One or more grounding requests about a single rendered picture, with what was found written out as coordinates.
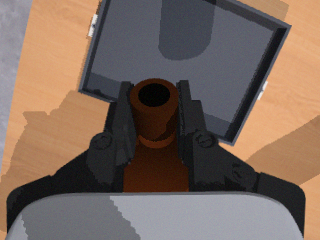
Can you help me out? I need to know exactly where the brown bottle with cream base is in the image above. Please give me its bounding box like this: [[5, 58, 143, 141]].
[[123, 78, 189, 193]]

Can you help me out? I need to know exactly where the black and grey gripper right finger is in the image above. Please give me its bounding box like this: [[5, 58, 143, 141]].
[[176, 80, 306, 239]]

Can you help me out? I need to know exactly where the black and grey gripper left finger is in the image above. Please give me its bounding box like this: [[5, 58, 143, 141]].
[[6, 81, 137, 233]]

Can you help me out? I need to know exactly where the dark grey tray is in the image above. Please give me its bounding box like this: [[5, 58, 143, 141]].
[[78, 0, 292, 147]]

